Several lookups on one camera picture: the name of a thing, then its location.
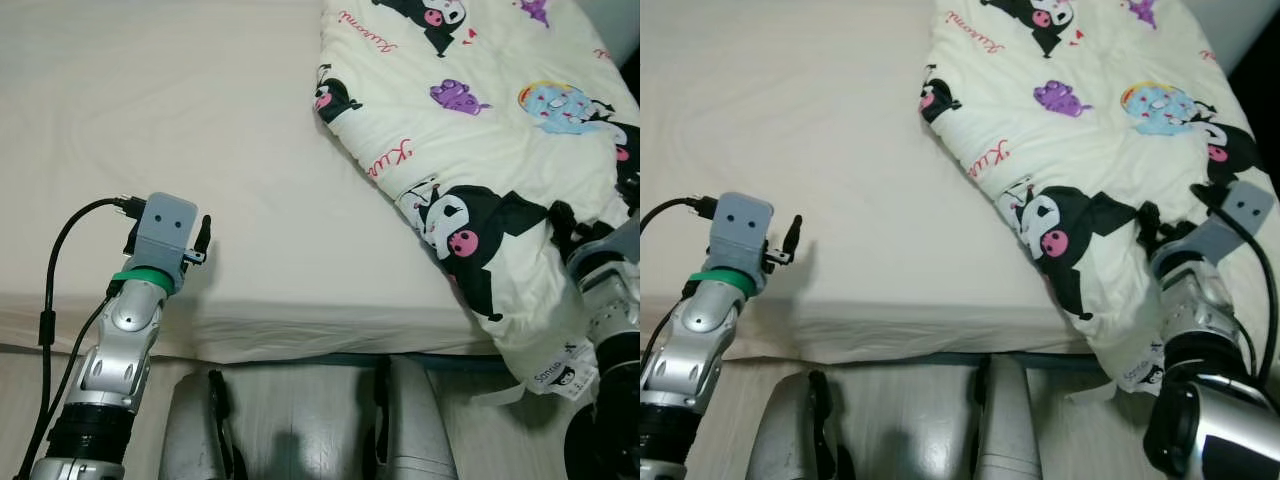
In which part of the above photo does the mattress with cream sheet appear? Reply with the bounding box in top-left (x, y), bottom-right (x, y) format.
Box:
top-left (640, 0), bottom-right (1121, 363)
top-left (0, 0), bottom-right (641, 363)

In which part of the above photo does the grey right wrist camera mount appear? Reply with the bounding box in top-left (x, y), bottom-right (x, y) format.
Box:
top-left (1150, 180), bottom-right (1277, 271)
top-left (575, 215), bottom-right (641, 266)

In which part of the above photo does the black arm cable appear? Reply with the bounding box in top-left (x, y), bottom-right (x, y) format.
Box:
top-left (15, 195), bottom-right (151, 480)
top-left (1190, 183), bottom-right (1280, 386)
top-left (640, 195), bottom-right (723, 227)

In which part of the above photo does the grey robot right leg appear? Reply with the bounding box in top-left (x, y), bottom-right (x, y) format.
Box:
top-left (375, 355), bottom-right (459, 480)
top-left (975, 355), bottom-right (1046, 480)

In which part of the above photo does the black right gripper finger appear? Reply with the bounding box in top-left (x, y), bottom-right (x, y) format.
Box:
top-left (548, 200), bottom-right (579, 256)
top-left (1140, 200), bottom-right (1171, 253)

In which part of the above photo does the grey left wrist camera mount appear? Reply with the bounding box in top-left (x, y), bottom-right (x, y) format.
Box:
top-left (708, 192), bottom-right (776, 276)
top-left (132, 193), bottom-right (199, 276)

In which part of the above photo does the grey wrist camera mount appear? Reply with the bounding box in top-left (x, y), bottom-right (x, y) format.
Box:
top-left (575, 215), bottom-right (641, 266)
top-left (708, 192), bottom-right (776, 276)
top-left (1150, 180), bottom-right (1277, 271)
top-left (132, 193), bottom-right (199, 276)

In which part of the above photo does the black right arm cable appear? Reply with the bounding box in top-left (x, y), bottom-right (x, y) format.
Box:
top-left (1190, 183), bottom-right (1280, 386)

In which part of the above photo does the cream cartoon print blanket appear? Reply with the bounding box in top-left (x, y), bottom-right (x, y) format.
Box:
top-left (918, 0), bottom-right (1280, 399)
top-left (315, 0), bottom-right (641, 399)

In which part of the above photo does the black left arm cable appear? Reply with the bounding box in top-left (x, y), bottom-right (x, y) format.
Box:
top-left (640, 195), bottom-right (723, 227)
top-left (15, 195), bottom-right (151, 480)

